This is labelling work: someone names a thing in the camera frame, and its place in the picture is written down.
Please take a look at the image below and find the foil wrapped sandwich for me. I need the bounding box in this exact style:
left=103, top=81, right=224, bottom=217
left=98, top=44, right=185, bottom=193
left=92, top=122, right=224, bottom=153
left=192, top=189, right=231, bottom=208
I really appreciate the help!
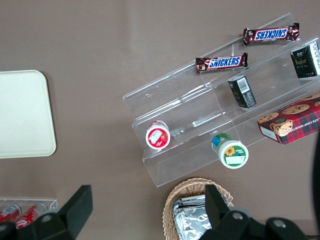
left=171, top=194, right=235, bottom=240

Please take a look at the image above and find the small black barcode box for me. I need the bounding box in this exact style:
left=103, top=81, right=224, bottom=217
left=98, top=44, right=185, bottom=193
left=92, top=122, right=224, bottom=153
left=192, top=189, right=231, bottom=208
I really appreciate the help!
left=227, top=75, right=257, bottom=110

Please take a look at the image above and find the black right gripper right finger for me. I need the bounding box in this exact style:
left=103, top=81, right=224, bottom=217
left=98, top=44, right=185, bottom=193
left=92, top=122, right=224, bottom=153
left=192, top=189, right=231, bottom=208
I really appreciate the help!
left=201, top=184, right=266, bottom=240

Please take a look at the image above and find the black box with gold print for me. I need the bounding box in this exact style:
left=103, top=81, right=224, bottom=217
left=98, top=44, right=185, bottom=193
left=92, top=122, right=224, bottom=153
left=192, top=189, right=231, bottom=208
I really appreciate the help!
left=289, top=40, right=320, bottom=80

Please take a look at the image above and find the green sunflower lid cup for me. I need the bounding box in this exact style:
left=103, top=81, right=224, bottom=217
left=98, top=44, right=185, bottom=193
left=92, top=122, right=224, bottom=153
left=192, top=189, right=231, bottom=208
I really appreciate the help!
left=211, top=132, right=250, bottom=170

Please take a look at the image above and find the Snickers chocolate bar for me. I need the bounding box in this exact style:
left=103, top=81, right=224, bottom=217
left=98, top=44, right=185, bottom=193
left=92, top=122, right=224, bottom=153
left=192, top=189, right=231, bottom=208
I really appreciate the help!
left=195, top=52, right=249, bottom=74
left=243, top=22, right=301, bottom=47

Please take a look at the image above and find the clear acrylic stepped shelf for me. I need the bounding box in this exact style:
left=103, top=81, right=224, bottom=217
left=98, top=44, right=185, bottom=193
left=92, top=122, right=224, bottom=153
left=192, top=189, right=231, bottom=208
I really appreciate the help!
left=122, top=12, right=320, bottom=188

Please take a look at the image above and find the cream plastic tray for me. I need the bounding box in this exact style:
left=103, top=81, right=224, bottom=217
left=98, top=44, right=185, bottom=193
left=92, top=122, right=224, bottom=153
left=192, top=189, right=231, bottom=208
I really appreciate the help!
left=0, top=69, right=57, bottom=159

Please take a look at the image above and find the red lid yogurt cup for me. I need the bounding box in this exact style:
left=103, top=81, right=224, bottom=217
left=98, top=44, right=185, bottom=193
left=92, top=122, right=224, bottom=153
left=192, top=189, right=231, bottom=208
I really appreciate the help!
left=145, top=119, right=172, bottom=151

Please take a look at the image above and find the clear acrylic can holder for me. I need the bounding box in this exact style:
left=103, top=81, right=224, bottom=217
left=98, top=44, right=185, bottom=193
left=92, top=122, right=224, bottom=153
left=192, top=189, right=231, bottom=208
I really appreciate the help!
left=0, top=198, right=59, bottom=226

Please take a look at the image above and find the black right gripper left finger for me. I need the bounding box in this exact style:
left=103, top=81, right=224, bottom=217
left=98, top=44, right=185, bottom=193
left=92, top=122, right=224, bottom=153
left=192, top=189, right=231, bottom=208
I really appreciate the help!
left=27, top=184, right=94, bottom=240

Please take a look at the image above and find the red plaid cookie box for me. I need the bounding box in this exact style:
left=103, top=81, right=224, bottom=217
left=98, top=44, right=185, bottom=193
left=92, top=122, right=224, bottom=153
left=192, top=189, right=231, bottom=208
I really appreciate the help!
left=256, top=91, right=320, bottom=146

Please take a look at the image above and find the red cola can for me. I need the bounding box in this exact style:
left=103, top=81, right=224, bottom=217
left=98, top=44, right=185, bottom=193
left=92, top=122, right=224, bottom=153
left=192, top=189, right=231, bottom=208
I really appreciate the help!
left=0, top=204, right=23, bottom=224
left=15, top=202, right=49, bottom=230

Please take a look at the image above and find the wicker basket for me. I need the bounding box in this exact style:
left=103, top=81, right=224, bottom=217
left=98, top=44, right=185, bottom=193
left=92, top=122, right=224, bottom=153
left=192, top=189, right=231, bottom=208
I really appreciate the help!
left=162, top=177, right=235, bottom=240

